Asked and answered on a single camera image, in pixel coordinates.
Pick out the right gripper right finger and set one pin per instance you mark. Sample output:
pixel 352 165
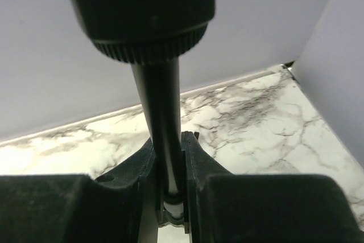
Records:
pixel 222 207

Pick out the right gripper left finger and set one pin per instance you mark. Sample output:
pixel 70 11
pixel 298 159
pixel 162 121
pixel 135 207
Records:
pixel 119 206

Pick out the black tripod microphone stand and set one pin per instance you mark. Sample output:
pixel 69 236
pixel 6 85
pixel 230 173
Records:
pixel 151 35

